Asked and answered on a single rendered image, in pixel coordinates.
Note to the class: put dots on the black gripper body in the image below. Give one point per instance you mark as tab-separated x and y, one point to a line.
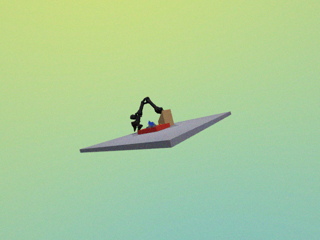
138	124

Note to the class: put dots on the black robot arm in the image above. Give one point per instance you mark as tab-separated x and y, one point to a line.
140	111

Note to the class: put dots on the red flat deck plate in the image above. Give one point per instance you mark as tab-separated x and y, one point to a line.
153	128

